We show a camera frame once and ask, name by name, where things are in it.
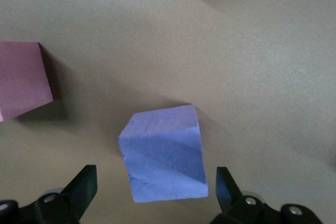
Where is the pink foam cube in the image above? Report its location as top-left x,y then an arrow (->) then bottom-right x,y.
0,41 -> 55,122

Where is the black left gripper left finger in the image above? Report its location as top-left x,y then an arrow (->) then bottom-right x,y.
34,164 -> 98,224

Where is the blue-violet foam cube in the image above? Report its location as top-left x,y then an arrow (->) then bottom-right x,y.
118,104 -> 209,204

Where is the brown paper table cover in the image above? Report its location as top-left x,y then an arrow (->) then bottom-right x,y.
0,0 -> 336,224

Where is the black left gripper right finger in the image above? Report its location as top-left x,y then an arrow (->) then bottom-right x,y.
212,166 -> 265,224

